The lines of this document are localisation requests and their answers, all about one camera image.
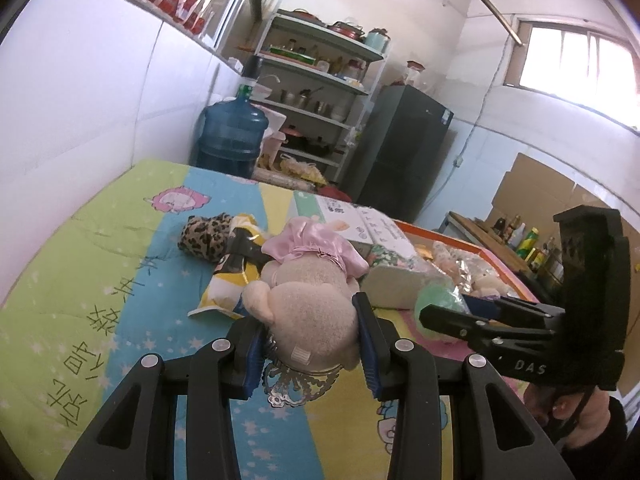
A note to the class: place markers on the white metal shelf rack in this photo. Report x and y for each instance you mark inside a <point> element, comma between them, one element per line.
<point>320,90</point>

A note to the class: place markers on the red basin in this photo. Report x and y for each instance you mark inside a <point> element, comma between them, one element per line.
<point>336,192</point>

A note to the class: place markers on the colourful cartoon printed mat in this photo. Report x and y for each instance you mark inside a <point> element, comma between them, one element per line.
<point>125,260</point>

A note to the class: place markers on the yellow plastic bag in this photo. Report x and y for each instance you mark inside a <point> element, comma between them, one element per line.
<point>302,170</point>

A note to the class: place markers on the blue water jug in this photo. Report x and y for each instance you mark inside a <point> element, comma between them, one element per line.
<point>230,130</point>

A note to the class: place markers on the green sponge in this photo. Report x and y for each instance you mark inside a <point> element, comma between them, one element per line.
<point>440,302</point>

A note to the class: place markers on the cardboard sheet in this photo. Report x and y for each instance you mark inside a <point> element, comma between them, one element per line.
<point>530,185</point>

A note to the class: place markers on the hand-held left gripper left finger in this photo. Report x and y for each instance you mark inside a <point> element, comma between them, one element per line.
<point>252,365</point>

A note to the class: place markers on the beige plush toy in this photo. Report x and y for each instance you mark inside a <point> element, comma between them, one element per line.
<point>310,310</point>

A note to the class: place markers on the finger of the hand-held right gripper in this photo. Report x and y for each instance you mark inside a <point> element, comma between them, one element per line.
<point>520,306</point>
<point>460,322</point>

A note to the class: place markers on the metal curtain rod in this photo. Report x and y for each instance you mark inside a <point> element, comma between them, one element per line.
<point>485,0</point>

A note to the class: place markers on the white bottle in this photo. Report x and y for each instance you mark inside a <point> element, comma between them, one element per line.
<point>517,235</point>

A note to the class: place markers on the red lidded clear jar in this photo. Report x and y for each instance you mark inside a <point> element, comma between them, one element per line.
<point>415,74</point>

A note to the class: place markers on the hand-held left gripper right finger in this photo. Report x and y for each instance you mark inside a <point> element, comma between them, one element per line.
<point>370,350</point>

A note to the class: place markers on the dark sauce bottle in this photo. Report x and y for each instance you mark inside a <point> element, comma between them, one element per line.
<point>501,227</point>

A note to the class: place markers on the teal canister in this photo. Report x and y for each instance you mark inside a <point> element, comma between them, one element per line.
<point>378,40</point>

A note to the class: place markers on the yellow snack packet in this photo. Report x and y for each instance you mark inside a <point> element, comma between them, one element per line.
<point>225,285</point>

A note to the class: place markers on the wall outlet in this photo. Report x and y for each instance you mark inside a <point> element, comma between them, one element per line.
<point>458,161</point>

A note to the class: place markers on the flat red pot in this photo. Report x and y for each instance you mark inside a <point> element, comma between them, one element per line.
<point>307,15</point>

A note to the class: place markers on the outer window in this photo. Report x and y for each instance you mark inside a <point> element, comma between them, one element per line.
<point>575,70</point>

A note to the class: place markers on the green white tissue box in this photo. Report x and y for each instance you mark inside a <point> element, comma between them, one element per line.
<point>320,210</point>

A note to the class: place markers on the black water pump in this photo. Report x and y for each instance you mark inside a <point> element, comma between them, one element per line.
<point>252,72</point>

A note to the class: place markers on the floral tissue pack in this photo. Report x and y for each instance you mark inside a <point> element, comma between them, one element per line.
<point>385,232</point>

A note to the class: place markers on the silver lace ornament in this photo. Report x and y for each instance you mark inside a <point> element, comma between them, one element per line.
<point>290,385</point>

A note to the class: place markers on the yellow green bottle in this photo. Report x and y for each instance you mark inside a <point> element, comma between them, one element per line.
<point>529,241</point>

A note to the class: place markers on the clear plastic bag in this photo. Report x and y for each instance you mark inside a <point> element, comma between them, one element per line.
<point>470,270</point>

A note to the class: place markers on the red pot with lid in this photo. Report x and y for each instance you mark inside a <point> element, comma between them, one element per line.
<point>346,30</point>

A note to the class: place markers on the person's right hand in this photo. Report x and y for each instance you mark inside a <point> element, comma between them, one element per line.
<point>565,410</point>

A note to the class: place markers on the dark grey fridge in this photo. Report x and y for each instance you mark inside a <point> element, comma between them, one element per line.
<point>400,150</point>

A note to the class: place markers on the leopard print cloth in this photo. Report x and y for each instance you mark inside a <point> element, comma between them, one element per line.
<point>205,240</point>

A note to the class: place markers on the person's right forearm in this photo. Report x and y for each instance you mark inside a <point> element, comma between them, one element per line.
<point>610,442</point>

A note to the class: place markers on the orange tray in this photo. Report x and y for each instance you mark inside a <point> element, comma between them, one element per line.
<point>440,236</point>

